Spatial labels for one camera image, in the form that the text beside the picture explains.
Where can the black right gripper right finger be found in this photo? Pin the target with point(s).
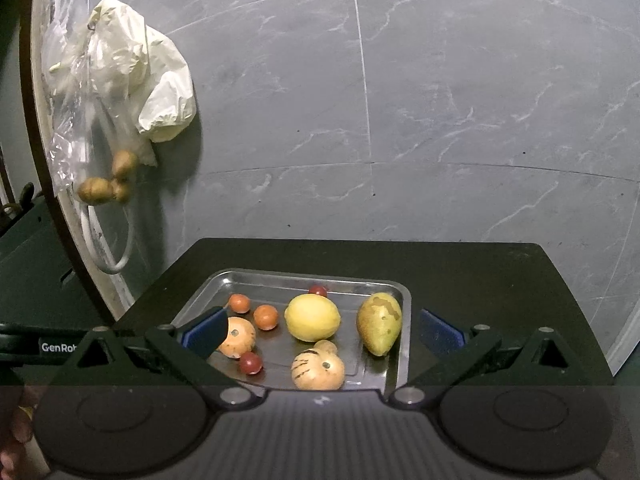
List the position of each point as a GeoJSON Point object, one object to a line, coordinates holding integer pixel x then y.
{"type": "Point", "coordinates": [480, 357]}

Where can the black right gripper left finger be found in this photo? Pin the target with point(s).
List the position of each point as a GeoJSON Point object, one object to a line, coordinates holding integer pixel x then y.
{"type": "Point", "coordinates": [165, 355]}

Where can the small striped beige fruit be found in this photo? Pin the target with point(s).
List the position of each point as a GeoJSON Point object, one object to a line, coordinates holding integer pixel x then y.
{"type": "Point", "coordinates": [240, 339]}

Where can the red cherry tomato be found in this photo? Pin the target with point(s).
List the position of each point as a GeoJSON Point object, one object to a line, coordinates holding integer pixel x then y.
{"type": "Point", "coordinates": [319, 290]}
{"type": "Point", "coordinates": [250, 363]}

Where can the orange cherry tomato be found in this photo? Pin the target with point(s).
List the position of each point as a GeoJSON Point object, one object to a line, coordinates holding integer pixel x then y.
{"type": "Point", "coordinates": [239, 303]}
{"type": "Point", "coordinates": [266, 317]}

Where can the yellow-green pear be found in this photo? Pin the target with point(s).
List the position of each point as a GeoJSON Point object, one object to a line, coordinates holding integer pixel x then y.
{"type": "Point", "coordinates": [379, 320]}

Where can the yellow lemon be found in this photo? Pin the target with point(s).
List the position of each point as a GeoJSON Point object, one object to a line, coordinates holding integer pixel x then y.
{"type": "Point", "coordinates": [310, 318]}

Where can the small brown round fruit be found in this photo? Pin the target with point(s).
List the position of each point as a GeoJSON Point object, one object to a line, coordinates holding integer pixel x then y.
{"type": "Point", "coordinates": [326, 346]}

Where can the striped beige melon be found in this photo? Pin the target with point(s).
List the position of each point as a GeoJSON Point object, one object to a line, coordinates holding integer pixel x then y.
{"type": "Point", "coordinates": [316, 369]}

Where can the black table mat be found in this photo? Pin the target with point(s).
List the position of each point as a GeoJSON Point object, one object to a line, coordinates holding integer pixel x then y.
{"type": "Point", "coordinates": [513, 287]}

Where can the metal baking tray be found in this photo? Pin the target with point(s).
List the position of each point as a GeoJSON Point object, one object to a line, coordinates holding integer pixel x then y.
{"type": "Point", "coordinates": [278, 348]}

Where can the brown potato lower left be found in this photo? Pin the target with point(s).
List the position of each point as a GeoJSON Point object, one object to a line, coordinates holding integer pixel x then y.
{"type": "Point", "coordinates": [95, 191]}

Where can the brown potato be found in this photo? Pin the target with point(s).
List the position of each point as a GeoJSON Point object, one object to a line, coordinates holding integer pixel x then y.
{"type": "Point", "coordinates": [124, 164]}
{"type": "Point", "coordinates": [121, 191]}
{"type": "Point", "coordinates": [95, 191]}

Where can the brown potato middle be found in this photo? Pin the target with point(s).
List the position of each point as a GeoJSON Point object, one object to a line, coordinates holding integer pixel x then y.
{"type": "Point", "coordinates": [121, 191]}

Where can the brown potato upper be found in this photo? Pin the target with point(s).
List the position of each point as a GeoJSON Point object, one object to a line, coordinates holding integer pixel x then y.
{"type": "Point", "coordinates": [124, 164]}

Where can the clear plastic bag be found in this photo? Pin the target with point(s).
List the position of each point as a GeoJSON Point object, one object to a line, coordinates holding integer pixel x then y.
{"type": "Point", "coordinates": [84, 137]}

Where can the white crumpled plastic bag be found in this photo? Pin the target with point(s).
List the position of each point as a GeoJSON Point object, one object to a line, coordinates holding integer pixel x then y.
{"type": "Point", "coordinates": [150, 75]}

